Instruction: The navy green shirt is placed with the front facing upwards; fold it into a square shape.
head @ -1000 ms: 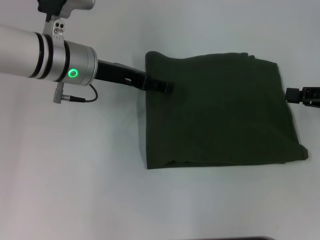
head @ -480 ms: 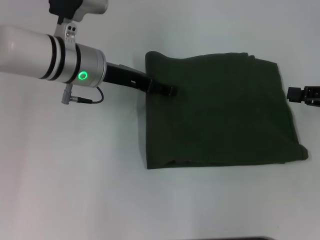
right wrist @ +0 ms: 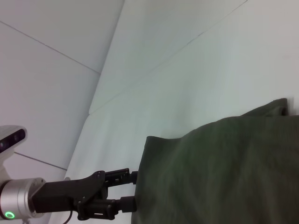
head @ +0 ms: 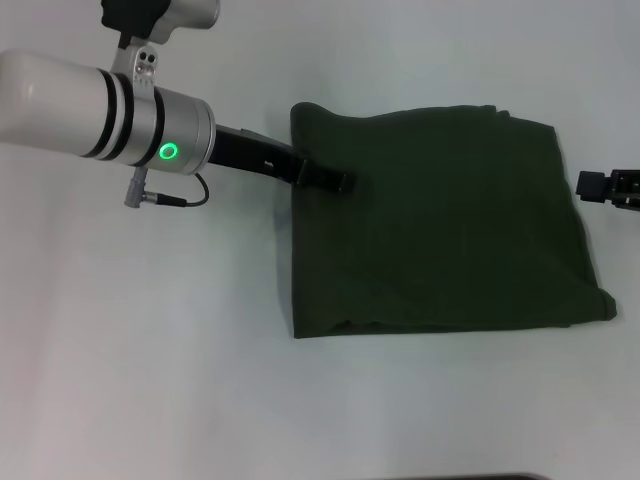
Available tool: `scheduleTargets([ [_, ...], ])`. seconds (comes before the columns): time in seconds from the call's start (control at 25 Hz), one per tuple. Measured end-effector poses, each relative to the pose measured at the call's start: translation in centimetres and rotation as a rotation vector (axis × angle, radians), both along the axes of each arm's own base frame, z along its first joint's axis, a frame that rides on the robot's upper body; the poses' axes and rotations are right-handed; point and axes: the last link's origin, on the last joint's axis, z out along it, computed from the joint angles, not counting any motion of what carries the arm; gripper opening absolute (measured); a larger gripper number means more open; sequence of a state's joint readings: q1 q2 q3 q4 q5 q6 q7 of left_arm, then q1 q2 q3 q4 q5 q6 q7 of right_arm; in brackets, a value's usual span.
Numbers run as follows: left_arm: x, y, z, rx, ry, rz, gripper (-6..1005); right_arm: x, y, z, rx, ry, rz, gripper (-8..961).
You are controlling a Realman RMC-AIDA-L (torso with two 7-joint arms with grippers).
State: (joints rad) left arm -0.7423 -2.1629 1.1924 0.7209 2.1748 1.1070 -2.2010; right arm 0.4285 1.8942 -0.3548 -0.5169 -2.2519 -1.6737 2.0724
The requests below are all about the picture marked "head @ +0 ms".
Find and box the dark green FREE! t-shirt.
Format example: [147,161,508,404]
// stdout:
[289,100,618,342]

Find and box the dark grey gripper cable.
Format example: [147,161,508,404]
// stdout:
[158,172,211,208]

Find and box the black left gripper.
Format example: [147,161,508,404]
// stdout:
[207,123,358,195]

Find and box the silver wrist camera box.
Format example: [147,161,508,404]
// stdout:
[99,0,222,97]

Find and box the silver cable connector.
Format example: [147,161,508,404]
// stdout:
[122,167,162,207]

